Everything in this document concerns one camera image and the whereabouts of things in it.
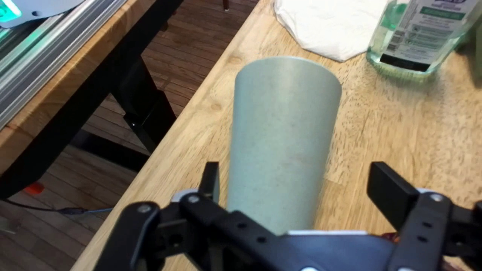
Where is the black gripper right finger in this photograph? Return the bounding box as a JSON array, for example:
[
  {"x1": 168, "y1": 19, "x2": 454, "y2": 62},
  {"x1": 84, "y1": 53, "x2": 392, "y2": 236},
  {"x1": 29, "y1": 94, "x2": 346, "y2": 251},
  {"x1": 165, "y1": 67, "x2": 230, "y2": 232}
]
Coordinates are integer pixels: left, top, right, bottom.
[{"x1": 365, "y1": 162, "x2": 420, "y2": 231}]

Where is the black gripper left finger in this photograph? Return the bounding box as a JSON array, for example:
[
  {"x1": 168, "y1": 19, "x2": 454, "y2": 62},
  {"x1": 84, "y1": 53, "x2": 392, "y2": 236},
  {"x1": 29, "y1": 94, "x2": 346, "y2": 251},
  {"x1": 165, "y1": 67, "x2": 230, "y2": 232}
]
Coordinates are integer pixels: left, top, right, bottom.
[{"x1": 198, "y1": 162, "x2": 219, "y2": 202}]

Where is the light blue plastic cup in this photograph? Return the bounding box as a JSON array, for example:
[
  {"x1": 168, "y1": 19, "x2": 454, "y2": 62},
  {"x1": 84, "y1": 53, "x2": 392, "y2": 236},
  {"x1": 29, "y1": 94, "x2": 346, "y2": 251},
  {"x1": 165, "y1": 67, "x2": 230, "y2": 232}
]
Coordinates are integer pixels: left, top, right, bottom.
[{"x1": 227, "y1": 56, "x2": 341, "y2": 236}]

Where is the black table base bar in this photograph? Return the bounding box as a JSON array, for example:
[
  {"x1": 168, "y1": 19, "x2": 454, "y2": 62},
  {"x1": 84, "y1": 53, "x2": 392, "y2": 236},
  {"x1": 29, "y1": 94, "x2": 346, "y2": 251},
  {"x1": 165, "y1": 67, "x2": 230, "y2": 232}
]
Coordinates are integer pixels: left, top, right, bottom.
[{"x1": 0, "y1": 0, "x2": 182, "y2": 199}]

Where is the hand sanitizer pump bottle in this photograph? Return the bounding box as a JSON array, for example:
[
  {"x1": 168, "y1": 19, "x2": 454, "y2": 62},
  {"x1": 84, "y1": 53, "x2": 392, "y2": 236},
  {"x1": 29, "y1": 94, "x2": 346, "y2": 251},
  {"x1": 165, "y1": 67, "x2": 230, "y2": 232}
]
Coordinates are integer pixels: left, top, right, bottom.
[{"x1": 365, "y1": 0, "x2": 482, "y2": 82}]

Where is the white folded paper napkin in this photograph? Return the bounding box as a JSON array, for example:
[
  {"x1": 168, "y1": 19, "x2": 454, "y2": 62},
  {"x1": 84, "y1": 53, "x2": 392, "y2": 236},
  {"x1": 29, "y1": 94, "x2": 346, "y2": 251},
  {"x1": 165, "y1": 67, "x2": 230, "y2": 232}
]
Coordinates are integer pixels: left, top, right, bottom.
[{"x1": 272, "y1": 0, "x2": 388, "y2": 62}]

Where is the black cable on floor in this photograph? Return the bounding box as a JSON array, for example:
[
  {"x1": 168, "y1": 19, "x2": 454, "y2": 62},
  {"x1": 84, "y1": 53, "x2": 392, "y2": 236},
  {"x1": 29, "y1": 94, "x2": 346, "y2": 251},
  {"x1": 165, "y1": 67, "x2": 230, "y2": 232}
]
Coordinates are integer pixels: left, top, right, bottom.
[{"x1": 0, "y1": 198, "x2": 117, "y2": 217}]

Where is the aluminium extrusion frame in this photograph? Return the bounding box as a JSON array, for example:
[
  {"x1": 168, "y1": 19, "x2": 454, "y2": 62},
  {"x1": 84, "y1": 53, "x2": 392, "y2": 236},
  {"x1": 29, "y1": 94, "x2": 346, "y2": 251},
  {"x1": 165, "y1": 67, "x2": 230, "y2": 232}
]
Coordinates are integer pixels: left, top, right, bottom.
[{"x1": 0, "y1": 0, "x2": 126, "y2": 129}]

